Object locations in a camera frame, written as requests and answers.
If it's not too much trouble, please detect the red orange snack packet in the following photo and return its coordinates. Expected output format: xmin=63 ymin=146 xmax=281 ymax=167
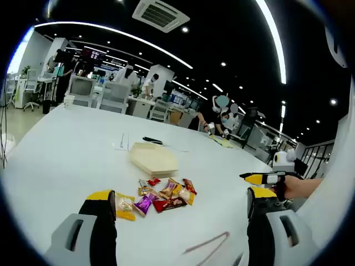
xmin=182 ymin=178 xmax=198 ymax=196

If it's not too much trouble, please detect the yellow clear snack packet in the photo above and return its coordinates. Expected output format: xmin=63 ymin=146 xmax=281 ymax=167
xmin=115 ymin=192 xmax=137 ymax=222

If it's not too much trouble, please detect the yellow cloth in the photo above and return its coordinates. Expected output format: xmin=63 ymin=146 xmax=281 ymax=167
xmin=212 ymin=137 xmax=235 ymax=149

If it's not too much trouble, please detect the white worn device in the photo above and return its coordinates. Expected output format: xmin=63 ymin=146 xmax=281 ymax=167
xmin=323 ymin=23 xmax=349 ymax=69

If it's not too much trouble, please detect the cream hexagonal container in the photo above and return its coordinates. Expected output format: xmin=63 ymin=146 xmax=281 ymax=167
xmin=128 ymin=142 xmax=179 ymax=177

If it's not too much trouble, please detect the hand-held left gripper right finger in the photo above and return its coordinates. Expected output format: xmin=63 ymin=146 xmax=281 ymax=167
xmin=246 ymin=186 xmax=320 ymax=266

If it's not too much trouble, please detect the person's right hand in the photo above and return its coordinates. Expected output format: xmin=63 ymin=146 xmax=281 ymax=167
xmin=273 ymin=176 xmax=300 ymax=201

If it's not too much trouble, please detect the person's white shirt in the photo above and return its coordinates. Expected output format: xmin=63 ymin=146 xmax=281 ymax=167
xmin=293 ymin=80 xmax=355 ymax=266

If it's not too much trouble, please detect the brown gold snack packet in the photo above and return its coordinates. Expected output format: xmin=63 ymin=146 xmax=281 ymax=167
xmin=158 ymin=177 xmax=181 ymax=201

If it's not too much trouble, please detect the white paper cup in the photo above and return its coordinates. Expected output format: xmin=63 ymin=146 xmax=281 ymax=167
xmin=63 ymin=94 xmax=77 ymax=110

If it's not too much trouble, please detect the ceiling air conditioner vent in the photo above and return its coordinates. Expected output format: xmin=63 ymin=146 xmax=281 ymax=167
xmin=131 ymin=0 xmax=191 ymax=34

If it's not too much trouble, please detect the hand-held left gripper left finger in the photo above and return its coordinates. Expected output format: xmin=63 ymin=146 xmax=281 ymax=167
xmin=44 ymin=189 xmax=118 ymax=266

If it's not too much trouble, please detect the purple snack packet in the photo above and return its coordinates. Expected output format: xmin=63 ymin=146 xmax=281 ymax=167
xmin=133 ymin=193 xmax=161 ymax=217

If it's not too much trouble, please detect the black oblong device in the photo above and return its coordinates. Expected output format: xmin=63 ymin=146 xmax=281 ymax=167
xmin=142 ymin=136 xmax=165 ymax=146

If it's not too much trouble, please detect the white mesh office chair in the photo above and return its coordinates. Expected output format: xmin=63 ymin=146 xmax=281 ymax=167
xmin=99 ymin=81 xmax=131 ymax=114
xmin=23 ymin=69 xmax=40 ymax=112
xmin=149 ymin=99 xmax=170 ymax=122
xmin=67 ymin=74 xmax=97 ymax=108

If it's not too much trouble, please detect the yellow white snack packet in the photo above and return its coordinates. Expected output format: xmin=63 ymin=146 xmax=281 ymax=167
xmin=177 ymin=187 xmax=196 ymax=206

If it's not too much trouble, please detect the white looped cable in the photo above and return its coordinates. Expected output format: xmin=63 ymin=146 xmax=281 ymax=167
xmin=112 ymin=132 xmax=130 ymax=152

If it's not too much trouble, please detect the dark red chocolate bar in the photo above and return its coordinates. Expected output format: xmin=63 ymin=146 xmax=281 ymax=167
xmin=152 ymin=197 xmax=188 ymax=214

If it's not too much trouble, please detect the dark wall display screen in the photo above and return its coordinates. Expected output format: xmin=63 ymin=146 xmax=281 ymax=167
xmin=80 ymin=46 xmax=108 ymax=65

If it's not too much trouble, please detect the long ceiling light strip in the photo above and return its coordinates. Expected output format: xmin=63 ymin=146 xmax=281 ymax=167
xmin=33 ymin=21 xmax=194 ymax=70
xmin=254 ymin=0 xmax=288 ymax=85

